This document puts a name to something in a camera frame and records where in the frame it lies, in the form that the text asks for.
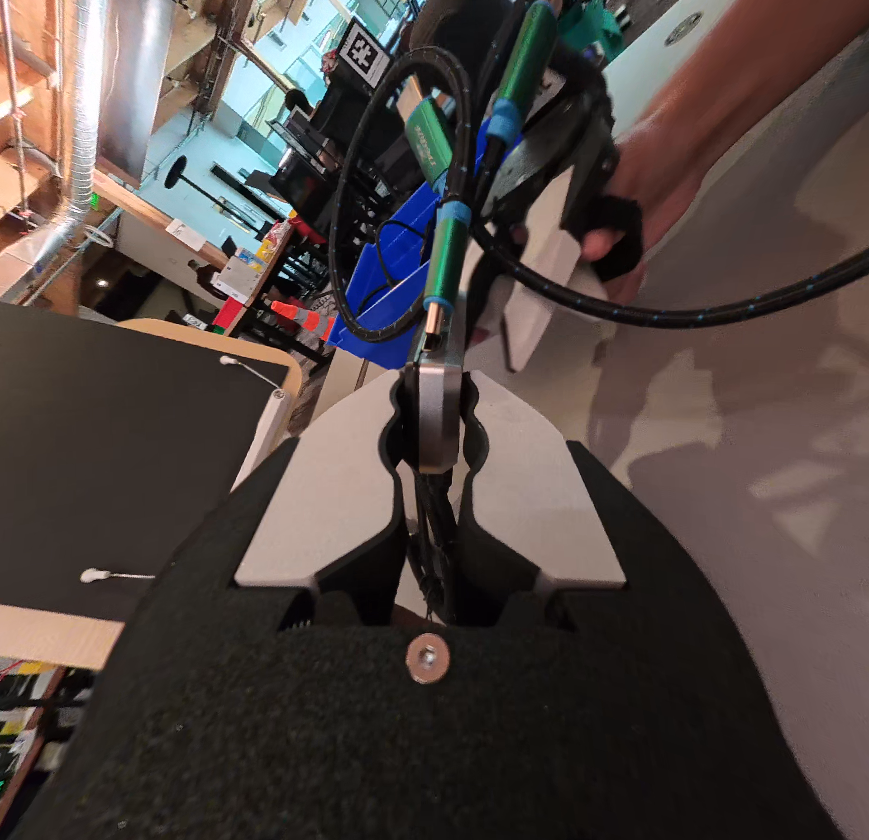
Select silver ribbed air duct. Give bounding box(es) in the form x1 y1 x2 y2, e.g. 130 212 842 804
37 0 115 270

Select thin black hub cable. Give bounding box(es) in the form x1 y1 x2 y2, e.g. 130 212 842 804
407 473 463 624

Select blue plastic bin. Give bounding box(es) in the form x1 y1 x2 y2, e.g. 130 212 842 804
326 123 527 371

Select grey desk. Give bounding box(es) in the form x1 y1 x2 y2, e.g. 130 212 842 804
469 0 869 840

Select black round-top stand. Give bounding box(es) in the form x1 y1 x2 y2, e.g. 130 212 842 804
165 154 273 217

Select black and white tag sign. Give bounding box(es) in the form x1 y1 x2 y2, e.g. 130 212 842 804
338 16 392 85

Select person's right forearm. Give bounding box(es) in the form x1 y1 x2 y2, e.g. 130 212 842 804
611 0 869 175

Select black board with wooden rim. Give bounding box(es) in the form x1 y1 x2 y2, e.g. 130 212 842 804
0 302 303 671

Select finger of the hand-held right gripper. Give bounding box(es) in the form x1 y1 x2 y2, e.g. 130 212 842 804
502 165 588 373
468 269 509 346

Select green-ended braided HDMI cables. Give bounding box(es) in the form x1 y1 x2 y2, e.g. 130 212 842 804
469 0 869 333

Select orange traffic cone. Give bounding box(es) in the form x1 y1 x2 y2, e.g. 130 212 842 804
270 299 336 340

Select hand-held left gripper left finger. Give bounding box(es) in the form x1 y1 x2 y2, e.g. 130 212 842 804
236 368 409 624

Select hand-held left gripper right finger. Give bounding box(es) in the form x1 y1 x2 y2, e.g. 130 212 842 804
451 368 627 624

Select silver foil-wrapped duct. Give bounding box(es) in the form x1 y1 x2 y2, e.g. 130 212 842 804
98 0 185 168

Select person's right hand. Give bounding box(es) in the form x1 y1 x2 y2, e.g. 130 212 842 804
581 123 691 300

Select white and blue carton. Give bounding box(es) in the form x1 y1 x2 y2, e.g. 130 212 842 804
211 252 263 304

